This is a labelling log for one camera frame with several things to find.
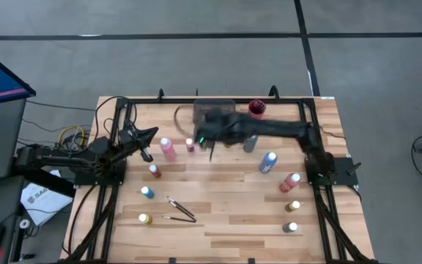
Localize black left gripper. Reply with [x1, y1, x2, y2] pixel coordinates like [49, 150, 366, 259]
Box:
[121, 127, 160, 164]

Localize large pink paint bottle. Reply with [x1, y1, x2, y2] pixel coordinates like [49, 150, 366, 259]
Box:
[159, 137, 177, 162]

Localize large teal paint bottle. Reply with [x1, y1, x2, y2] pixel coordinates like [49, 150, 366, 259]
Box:
[243, 134, 259, 154]

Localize large blue paint bottle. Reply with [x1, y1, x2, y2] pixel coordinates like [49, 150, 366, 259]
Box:
[257, 151, 278, 174]

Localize large red paint bottle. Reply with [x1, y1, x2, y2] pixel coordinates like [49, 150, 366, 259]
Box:
[278, 172, 301, 194]

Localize small golden brown paint bottle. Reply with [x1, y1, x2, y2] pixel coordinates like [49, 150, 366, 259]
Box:
[284, 199, 300, 213]

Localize small red paint bottle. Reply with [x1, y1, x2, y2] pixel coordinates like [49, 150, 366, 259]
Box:
[148, 164, 162, 180]

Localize grey translucent plastic bin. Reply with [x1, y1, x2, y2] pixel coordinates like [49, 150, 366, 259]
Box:
[192, 98, 237, 132]

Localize pinkish red plastic cup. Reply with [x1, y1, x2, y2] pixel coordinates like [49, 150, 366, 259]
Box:
[247, 99, 267, 120]

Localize black desk support bar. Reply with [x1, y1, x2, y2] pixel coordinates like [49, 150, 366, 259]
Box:
[11, 157, 76, 199]

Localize white paper booklet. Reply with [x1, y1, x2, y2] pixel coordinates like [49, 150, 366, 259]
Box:
[20, 182, 74, 227]

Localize short black lever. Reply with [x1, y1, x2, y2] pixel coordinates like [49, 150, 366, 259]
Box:
[345, 161, 363, 177]

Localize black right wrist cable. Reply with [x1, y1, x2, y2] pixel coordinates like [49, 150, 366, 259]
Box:
[173, 104, 199, 139]

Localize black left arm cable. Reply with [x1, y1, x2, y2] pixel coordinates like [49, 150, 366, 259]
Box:
[94, 95, 138, 146]

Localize yellow cable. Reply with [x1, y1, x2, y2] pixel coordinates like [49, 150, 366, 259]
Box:
[56, 125, 86, 154]

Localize thin black floor cable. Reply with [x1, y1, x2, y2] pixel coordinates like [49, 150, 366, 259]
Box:
[26, 99, 97, 113]
[22, 119, 93, 133]

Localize dark cable beside table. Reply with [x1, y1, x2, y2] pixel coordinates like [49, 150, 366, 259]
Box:
[67, 185, 98, 257]

